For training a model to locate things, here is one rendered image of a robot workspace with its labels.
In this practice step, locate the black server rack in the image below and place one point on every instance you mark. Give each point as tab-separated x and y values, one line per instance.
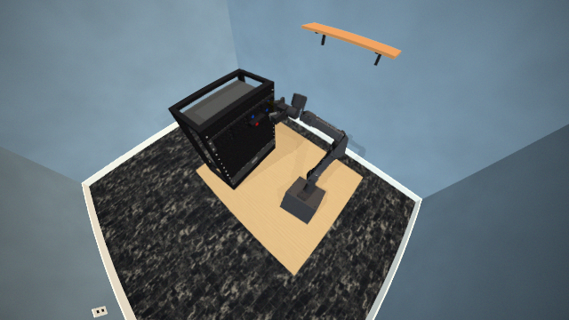
237	156

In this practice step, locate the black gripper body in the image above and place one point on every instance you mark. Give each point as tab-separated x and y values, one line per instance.
277	102

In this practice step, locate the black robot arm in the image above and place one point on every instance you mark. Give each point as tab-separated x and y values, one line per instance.
316	122

